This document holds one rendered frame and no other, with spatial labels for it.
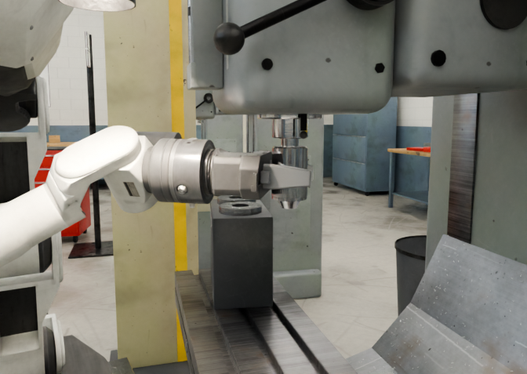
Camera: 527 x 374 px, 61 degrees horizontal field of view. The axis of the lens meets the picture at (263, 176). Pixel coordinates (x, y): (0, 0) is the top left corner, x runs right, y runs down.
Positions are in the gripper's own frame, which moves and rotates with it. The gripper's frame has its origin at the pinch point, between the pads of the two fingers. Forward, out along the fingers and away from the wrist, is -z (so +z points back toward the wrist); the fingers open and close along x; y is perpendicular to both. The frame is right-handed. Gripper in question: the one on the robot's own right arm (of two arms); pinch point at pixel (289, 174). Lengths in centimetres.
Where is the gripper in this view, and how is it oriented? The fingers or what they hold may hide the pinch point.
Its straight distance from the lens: 59.5
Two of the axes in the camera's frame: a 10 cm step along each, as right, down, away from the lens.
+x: 1.7, -1.2, 9.8
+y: -0.2, 9.9, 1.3
